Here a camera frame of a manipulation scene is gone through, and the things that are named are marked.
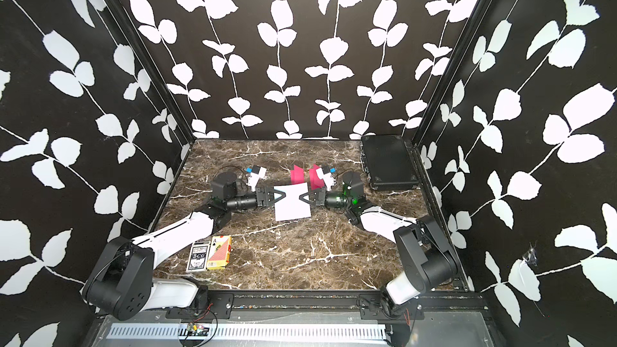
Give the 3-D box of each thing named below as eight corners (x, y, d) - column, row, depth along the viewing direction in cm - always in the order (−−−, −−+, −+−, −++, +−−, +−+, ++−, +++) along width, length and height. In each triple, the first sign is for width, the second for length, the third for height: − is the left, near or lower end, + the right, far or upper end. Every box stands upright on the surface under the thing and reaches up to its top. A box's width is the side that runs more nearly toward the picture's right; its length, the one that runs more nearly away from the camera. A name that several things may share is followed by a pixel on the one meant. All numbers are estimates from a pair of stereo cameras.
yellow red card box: (208, 270, 83) (206, 268, 81) (214, 238, 90) (212, 236, 88) (229, 268, 83) (227, 266, 81) (233, 237, 90) (231, 234, 89)
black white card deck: (186, 271, 82) (184, 269, 81) (196, 243, 89) (193, 241, 87) (205, 271, 82) (202, 270, 81) (213, 243, 89) (211, 241, 87)
